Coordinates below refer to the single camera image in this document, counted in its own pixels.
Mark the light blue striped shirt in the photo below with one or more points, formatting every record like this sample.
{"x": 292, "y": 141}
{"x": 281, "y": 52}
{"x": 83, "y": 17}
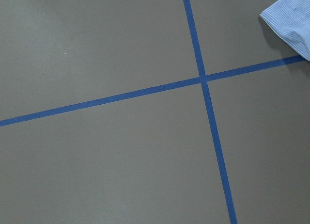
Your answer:
{"x": 290, "y": 21}

